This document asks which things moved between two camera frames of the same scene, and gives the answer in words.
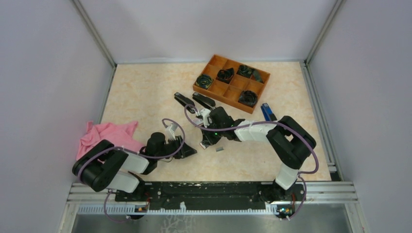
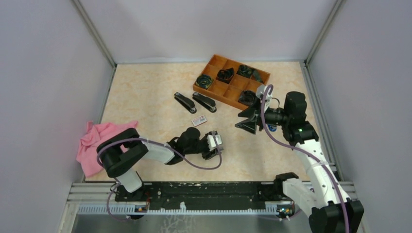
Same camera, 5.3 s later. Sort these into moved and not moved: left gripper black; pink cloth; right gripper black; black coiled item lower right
Moved: right gripper black; left gripper black
Not moved: pink cloth; black coiled item lower right
